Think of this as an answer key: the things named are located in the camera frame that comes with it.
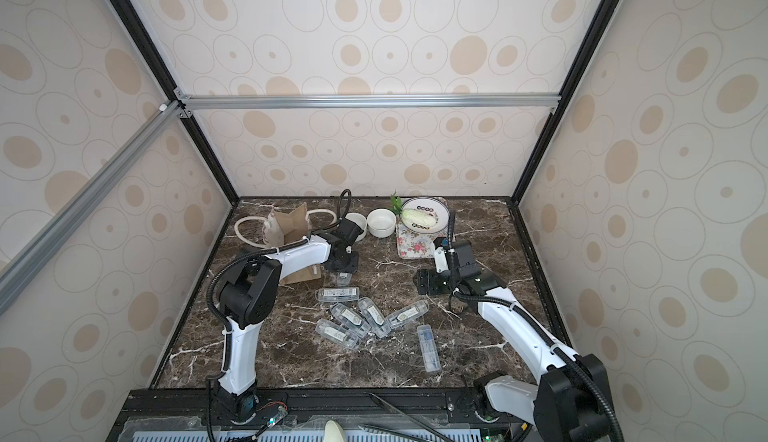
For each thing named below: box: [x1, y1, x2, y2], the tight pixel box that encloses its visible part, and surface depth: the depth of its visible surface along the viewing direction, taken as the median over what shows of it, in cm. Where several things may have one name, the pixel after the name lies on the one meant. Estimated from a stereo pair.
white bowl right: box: [366, 208, 397, 239], surface depth 112 cm
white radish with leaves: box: [389, 191, 438, 227], surface depth 111 cm
